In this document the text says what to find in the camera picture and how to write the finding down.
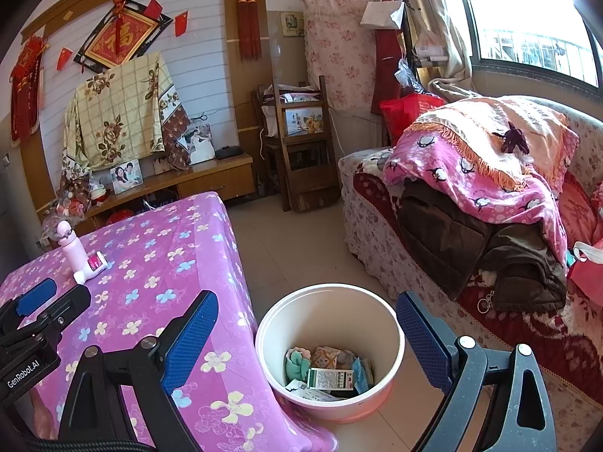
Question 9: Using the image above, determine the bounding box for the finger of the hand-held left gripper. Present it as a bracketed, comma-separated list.
[0, 279, 58, 335]
[27, 285, 92, 336]

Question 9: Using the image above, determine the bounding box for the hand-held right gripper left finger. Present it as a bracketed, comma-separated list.
[57, 289, 220, 452]

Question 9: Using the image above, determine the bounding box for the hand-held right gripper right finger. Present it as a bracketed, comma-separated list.
[396, 291, 559, 452]

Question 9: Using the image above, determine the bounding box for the blue snack packet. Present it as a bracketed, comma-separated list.
[351, 357, 375, 394]

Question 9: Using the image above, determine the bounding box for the white bucket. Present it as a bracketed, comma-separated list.
[254, 284, 406, 423]

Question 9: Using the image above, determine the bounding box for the green white carton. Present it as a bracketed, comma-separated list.
[306, 367, 356, 391]

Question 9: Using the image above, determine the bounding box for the green towel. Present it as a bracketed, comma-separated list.
[284, 347, 312, 380]

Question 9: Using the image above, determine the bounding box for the person's left hand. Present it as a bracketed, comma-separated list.
[31, 391, 60, 440]

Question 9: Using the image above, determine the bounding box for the white bottle magenta label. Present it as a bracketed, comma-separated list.
[73, 253, 110, 284]

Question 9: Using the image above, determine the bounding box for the pink bottle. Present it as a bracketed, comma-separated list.
[55, 223, 90, 276]

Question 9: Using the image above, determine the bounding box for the pink floral tablecloth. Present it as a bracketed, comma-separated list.
[0, 191, 337, 452]

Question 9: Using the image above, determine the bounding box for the red patterned sofa throw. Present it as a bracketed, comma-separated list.
[352, 169, 603, 387]

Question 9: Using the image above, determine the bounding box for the brown jacket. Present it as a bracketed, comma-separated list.
[398, 179, 568, 312]

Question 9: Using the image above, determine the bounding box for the floral covered sofa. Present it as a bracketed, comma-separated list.
[338, 96, 603, 434]

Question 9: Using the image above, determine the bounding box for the framed couple photo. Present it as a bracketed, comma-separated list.
[110, 159, 143, 195]

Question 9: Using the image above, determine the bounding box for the pink cartoon blanket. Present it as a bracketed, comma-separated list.
[383, 127, 568, 264]

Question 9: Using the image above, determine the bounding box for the wooden cabinet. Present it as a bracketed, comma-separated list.
[38, 151, 257, 250]

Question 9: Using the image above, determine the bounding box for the brown patterned cloth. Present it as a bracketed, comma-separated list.
[160, 104, 194, 170]

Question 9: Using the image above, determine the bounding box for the wedding photo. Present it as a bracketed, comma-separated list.
[181, 124, 216, 165]

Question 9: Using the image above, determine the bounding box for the yellow floral cloth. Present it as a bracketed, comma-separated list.
[63, 52, 182, 184]

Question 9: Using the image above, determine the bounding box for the wooden chair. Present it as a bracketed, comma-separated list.
[252, 75, 342, 212]

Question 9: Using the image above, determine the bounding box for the red cushion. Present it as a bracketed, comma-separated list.
[556, 172, 603, 250]

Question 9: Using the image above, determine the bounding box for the orange fringed cloth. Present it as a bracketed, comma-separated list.
[407, 96, 580, 194]

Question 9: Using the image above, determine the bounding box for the red plastic bag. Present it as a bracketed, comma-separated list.
[379, 93, 446, 147]

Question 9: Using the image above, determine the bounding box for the framed fruit picture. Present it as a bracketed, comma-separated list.
[283, 106, 326, 137]

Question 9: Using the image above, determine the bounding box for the framed red gold calligraphy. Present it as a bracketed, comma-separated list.
[74, 0, 173, 73]

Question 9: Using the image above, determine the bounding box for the red hanging garment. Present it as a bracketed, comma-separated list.
[371, 0, 407, 116]

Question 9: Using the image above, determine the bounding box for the clear plastic bag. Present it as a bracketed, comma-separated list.
[415, 28, 448, 64]

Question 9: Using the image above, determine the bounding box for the dark coat rack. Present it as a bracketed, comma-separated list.
[391, 0, 425, 99]

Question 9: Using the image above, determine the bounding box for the floral dust cover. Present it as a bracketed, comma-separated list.
[301, 0, 384, 114]

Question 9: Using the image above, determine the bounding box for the red tasselled knot hanging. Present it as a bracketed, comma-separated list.
[210, 0, 267, 62]

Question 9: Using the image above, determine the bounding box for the white paper bag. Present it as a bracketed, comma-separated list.
[360, 0, 406, 29]

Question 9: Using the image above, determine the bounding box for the beige curtain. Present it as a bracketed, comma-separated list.
[391, 0, 476, 99]

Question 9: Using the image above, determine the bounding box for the window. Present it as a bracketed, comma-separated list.
[452, 0, 603, 86]

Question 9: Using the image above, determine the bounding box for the red bag white handle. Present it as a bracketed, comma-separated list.
[568, 240, 603, 309]

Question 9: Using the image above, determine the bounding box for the red knot wall hanging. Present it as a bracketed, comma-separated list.
[9, 35, 50, 144]

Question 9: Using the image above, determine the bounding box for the small wall frame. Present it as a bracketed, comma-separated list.
[280, 11, 305, 37]

